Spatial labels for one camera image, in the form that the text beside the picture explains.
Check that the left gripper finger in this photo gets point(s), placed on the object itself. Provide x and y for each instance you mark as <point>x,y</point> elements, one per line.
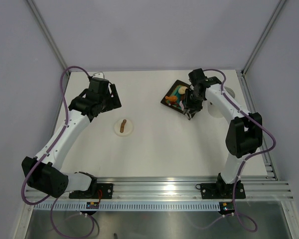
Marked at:
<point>111,104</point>
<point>114,93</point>

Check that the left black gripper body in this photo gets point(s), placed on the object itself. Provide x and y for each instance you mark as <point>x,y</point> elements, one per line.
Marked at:
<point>103,97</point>

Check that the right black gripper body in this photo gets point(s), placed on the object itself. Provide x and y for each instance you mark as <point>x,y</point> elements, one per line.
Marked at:
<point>193,102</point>

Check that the white round bun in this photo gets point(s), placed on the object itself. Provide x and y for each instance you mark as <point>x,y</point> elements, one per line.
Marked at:
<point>182,90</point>

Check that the clear plastic tongs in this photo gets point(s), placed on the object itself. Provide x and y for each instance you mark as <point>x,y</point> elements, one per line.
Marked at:
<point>189,116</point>

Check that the white cylindrical container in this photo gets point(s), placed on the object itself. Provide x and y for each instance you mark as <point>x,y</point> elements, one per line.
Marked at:
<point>213,110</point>

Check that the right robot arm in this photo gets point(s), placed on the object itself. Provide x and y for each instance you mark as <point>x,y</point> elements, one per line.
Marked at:
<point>244,135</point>

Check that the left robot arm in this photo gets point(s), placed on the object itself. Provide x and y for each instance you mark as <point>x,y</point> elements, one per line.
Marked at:
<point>42,172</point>

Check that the dark square teal plate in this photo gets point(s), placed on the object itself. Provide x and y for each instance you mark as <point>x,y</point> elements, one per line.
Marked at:
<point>173,91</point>

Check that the orange fried shrimp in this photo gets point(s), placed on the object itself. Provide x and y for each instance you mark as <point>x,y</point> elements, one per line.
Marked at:
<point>171,99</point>

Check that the white round lid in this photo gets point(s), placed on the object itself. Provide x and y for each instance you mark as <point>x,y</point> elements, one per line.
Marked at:
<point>129,127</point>

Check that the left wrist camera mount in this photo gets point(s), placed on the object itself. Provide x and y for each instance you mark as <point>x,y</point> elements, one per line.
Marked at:
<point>99,75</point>

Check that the brown handle on lid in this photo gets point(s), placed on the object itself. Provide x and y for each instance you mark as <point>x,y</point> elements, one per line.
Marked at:
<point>122,126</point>

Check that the right aluminium frame post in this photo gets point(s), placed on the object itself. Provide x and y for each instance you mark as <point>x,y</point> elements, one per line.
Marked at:
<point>264,35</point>

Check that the aluminium frame post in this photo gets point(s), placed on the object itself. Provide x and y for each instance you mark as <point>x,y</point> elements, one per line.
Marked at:
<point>43,27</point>
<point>264,35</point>

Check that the aluminium rail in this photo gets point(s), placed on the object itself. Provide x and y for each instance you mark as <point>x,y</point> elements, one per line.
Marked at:
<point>184,188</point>

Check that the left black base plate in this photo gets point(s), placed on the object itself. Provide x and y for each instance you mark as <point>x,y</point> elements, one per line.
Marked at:
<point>104,190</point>

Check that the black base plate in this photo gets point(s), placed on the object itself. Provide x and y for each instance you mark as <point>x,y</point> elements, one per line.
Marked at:
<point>104,190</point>
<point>212,191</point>

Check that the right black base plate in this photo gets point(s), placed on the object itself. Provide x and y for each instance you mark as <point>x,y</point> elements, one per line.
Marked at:
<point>212,191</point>

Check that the left aluminium frame post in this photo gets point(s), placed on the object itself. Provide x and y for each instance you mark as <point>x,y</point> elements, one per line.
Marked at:
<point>43,27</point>

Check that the white slotted cable duct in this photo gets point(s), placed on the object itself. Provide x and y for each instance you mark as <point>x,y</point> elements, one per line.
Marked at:
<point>130,206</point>

